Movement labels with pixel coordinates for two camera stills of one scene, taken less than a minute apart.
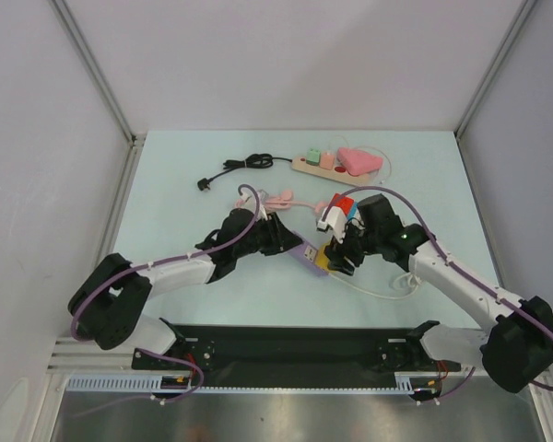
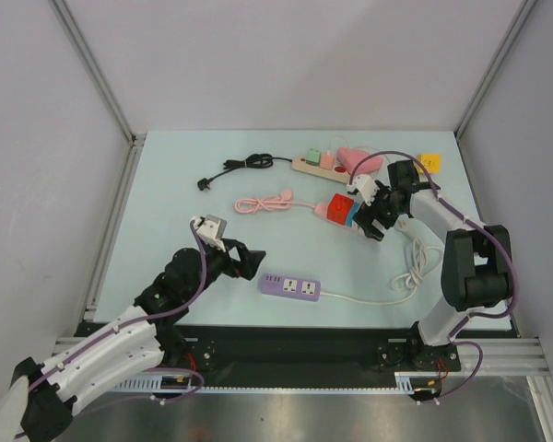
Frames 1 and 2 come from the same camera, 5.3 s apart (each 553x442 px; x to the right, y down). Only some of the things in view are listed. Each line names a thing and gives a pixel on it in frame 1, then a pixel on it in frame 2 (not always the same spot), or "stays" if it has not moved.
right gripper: [347, 249] to [380, 210]
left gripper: [279, 238] to [248, 260]
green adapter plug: [313, 157] stays
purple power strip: [305, 254] to [290, 287]
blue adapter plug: [352, 211] stays
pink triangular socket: [356, 163] stays
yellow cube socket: [322, 261] to [432, 163]
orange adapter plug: [327, 160] stays
